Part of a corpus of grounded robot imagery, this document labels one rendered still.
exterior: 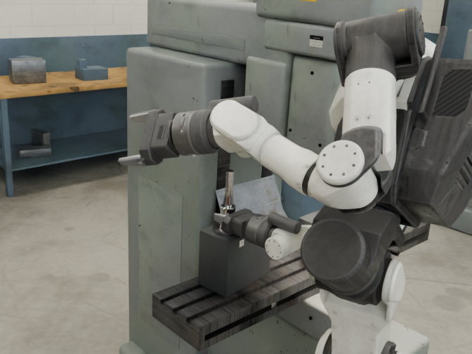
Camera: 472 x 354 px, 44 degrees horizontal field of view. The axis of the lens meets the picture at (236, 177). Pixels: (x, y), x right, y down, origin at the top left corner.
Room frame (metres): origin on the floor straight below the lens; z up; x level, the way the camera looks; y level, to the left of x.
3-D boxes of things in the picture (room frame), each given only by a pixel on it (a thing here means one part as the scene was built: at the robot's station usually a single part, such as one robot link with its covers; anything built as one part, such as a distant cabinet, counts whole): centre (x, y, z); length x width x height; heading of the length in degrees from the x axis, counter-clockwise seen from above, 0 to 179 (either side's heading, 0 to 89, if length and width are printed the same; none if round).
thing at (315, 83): (1.92, -0.29, 1.47); 0.21 x 0.19 x 0.32; 134
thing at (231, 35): (2.28, 0.05, 1.66); 0.80 x 0.23 x 0.20; 44
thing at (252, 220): (1.59, -0.05, 1.16); 0.13 x 0.12 x 0.10; 139
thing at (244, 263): (1.69, -0.01, 1.03); 0.22 x 0.12 x 0.20; 141
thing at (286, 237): (1.51, -0.13, 1.17); 0.11 x 0.11 x 0.11; 49
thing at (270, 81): (2.06, -0.16, 1.47); 0.24 x 0.19 x 0.26; 134
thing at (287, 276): (1.91, -0.29, 0.89); 1.24 x 0.23 x 0.08; 134
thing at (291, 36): (1.95, -0.26, 1.68); 0.34 x 0.24 x 0.10; 44
